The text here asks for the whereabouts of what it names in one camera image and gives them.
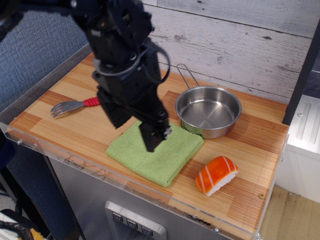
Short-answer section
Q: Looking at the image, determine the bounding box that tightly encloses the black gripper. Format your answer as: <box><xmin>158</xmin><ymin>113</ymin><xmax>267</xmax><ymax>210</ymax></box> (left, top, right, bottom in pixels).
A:
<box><xmin>92</xmin><ymin>44</ymin><xmax>172</xmax><ymax>153</ymax></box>

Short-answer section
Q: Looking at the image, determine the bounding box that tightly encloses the green cloth napkin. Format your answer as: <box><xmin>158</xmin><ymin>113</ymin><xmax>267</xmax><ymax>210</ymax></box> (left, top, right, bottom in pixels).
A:
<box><xmin>105</xmin><ymin>120</ymin><xmax>204</xmax><ymax>187</ymax></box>

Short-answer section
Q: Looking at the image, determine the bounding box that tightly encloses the red-handled metal fork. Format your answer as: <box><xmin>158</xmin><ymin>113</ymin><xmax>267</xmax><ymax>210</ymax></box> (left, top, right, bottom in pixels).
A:
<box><xmin>50</xmin><ymin>97</ymin><xmax>100</xmax><ymax>118</ymax></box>

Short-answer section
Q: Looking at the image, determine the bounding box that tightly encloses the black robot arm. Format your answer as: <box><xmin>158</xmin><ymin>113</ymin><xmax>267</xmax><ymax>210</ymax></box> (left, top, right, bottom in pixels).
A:
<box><xmin>0</xmin><ymin>0</ymin><xmax>171</xmax><ymax>152</ymax></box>

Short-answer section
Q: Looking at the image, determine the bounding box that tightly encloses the clear acrylic front guard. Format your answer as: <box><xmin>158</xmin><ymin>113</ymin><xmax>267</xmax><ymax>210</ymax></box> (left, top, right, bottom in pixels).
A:
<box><xmin>0</xmin><ymin>123</ymin><xmax>260</xmax><ymax>240</ymax></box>

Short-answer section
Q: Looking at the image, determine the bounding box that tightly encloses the stainless steel pan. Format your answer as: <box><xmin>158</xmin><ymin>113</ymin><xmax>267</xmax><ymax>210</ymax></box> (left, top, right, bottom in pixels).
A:
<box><xmin>175</xmin><ymin>77</ymin><xmax>242</xmax><ymax>139</ymax></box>

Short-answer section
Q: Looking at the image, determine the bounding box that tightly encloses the stainless steel cabinet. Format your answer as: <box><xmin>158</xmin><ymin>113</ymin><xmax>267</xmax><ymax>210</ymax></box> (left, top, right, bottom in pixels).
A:
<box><xmin>47</xmin><ymin>156</ymin><xmax>241</xmax><ymax>240</ymax></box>

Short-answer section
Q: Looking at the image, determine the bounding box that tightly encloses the salmon nigiri sushi toy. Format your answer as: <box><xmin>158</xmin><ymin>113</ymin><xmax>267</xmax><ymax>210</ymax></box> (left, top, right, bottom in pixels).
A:
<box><xmin>194</xmin><ymin>156</ymin><xmax>239</xmax><ymax>197</ymax></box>

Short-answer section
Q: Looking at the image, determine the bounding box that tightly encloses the silver dispenser button panel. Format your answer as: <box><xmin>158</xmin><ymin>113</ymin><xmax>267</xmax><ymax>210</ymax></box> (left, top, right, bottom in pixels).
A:
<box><xmin>104</xmin><ymin>200</ymin><xmax>167</xmax><ymax>240</ymax></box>

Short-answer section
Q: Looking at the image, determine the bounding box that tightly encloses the yellow and black object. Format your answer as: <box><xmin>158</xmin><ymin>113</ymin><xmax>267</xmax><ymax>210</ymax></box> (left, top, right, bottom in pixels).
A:
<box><xmin>0</xmin><ymin>221</ymin><xmax>46</xmax><ymax>240</ymax></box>

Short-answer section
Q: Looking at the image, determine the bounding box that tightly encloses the white appliance at right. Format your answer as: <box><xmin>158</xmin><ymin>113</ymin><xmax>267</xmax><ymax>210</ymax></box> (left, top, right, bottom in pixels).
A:
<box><xmin>275</xmin><ymin>95</ymin><xmax>320</xmax><ymax>203</ymax></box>

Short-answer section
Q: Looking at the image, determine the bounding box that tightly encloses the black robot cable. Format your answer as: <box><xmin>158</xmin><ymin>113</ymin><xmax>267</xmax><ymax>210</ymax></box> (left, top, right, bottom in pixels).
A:
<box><xmin>93</xmin><ymin>44</ymin><xmax>171</xmax><ymax>85</ymax></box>

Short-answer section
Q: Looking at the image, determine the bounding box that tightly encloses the black right frame post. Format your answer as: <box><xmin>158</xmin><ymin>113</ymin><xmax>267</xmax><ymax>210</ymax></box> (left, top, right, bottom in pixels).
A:
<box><xmin>282</xmin><ymin>25</ymin><xmax>320</xmax><ymax>125</ymax></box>

